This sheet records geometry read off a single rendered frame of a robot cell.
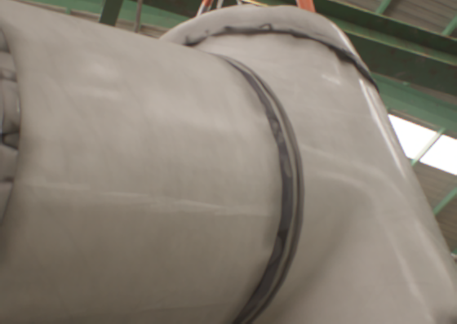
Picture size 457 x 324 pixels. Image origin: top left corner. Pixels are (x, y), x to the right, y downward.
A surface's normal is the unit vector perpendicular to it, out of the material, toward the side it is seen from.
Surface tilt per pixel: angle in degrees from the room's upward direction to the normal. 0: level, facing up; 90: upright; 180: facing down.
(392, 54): 180
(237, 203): 116
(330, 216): 122
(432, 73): 180
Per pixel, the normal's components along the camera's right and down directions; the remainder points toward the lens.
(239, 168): 0.72, -0.22
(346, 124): 0.66, -0.51
